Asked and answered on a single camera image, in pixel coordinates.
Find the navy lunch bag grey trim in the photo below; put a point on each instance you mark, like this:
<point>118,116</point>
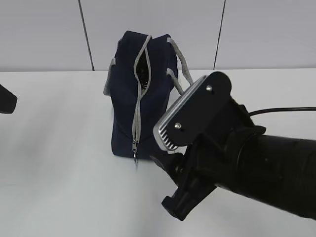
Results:
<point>140,78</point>

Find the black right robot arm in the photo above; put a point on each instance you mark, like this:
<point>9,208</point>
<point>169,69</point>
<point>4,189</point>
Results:
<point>288,166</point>

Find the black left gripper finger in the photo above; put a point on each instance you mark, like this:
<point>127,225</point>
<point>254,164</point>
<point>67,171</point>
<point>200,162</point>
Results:
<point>8,101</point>

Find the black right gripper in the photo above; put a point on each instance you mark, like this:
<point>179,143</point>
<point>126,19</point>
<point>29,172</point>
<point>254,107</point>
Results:
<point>219,157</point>

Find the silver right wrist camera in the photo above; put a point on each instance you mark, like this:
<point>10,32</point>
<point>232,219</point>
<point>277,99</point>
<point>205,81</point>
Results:
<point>193,111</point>

